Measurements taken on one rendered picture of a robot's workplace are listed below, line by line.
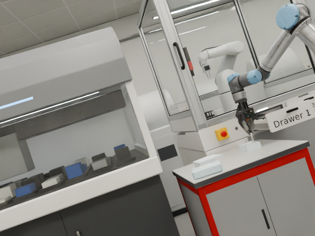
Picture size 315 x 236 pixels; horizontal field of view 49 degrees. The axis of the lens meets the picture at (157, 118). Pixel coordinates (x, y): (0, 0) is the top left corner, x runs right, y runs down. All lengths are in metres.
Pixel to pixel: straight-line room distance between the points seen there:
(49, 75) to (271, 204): 1.35
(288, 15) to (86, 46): 1.09
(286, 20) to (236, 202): 0.90
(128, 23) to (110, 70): 3.72
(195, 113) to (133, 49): 3.41
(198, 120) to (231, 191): 0.70
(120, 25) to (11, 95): 3.82
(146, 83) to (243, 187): 3.92
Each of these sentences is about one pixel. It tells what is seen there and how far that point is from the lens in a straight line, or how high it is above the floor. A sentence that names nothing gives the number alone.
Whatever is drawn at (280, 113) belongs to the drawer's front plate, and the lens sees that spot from 2.11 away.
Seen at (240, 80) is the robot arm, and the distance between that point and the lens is 1.99.
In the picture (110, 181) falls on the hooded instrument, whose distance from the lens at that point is 1.98.
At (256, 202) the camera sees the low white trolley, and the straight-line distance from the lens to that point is 1.80.
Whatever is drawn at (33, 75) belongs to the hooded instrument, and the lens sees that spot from 2.05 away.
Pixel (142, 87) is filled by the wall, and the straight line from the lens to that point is 5.48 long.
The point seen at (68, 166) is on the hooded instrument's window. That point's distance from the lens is 1.99.
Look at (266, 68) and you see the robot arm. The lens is 2.06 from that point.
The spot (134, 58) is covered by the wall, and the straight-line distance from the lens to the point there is 5.55.
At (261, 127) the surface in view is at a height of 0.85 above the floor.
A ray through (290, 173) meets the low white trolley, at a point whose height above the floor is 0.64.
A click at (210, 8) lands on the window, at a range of 2.48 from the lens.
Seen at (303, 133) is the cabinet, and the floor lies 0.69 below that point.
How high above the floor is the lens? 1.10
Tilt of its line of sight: level
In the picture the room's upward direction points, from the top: 19 degrees counter-clockwise
